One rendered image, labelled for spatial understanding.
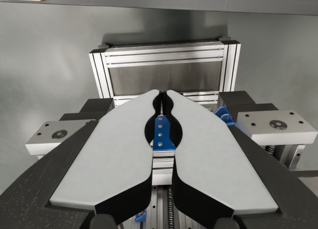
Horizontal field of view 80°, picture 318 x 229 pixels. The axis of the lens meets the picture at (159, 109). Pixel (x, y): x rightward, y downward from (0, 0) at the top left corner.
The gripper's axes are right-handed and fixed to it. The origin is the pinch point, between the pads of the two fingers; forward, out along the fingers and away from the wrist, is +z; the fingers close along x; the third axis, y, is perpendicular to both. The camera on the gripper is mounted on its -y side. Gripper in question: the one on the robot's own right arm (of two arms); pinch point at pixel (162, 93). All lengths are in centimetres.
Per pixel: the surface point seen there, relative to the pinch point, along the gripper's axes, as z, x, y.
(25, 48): 120, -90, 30
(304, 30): 120, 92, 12
